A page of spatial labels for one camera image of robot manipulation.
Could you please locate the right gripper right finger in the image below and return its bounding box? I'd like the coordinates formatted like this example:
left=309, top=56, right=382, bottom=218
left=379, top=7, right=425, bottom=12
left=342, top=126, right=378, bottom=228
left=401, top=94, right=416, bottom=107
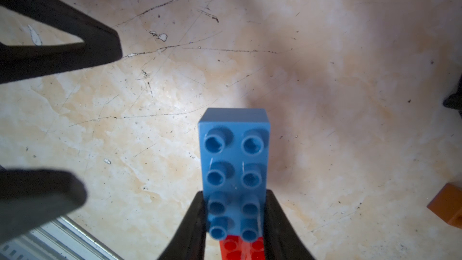
left=263, top=189, right=315, bottom=260

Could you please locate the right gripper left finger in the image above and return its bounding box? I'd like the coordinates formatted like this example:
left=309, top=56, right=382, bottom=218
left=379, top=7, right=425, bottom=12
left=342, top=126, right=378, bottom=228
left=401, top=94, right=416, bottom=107
left=158, top=191, right=207, bottom=260

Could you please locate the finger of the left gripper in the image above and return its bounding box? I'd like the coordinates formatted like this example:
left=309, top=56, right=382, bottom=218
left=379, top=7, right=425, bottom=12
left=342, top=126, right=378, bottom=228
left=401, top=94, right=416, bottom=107
left=1, top=167, right=87, bottom=244
left=1, top=0, right=123, bottom=84

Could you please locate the red block front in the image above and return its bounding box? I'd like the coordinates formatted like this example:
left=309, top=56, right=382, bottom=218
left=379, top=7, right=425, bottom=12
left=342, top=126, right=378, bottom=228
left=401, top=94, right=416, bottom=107
left=220, top=235, right=265, bottom=260

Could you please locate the light blue block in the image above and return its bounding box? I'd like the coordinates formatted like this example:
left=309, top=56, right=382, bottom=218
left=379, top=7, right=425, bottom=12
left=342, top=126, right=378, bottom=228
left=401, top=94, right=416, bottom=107
left=198, top=108, right=271, bottom=243

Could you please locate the brown orange block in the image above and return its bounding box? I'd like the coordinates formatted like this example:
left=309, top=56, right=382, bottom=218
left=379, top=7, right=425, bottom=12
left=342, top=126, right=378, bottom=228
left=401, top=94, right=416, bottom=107
left=427, top=183, right=462, bottom=229

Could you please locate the black round table clock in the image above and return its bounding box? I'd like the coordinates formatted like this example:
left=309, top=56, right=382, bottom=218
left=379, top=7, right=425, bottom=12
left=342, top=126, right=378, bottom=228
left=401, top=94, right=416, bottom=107
left=443, top=77, right=462, bottom=116

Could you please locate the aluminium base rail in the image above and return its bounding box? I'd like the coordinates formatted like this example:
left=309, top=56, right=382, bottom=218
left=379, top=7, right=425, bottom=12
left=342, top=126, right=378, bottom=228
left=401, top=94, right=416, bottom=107
left=1, top=216, right=121, bottom=260

